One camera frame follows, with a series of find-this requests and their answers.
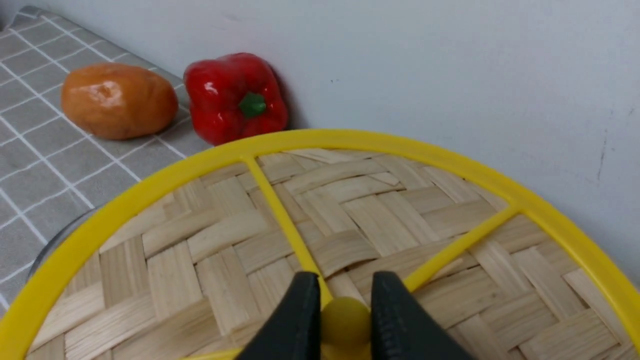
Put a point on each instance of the orange-brown potato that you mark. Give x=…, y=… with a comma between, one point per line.
x=118, y=101

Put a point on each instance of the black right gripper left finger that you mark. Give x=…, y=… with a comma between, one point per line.
x=293, y=330

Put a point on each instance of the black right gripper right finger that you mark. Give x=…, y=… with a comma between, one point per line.
x=402, y=329

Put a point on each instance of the stainless steel pot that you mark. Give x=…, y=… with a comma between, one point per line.
x=58, y=239

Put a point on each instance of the grey checked tablecloth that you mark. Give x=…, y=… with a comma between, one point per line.
x=51, y=171

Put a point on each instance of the yellow-rimmed woven bamboo lid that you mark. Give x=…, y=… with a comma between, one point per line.
x=190, y=263

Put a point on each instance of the red bell pepper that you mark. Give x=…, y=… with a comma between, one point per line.
x=234, y=97

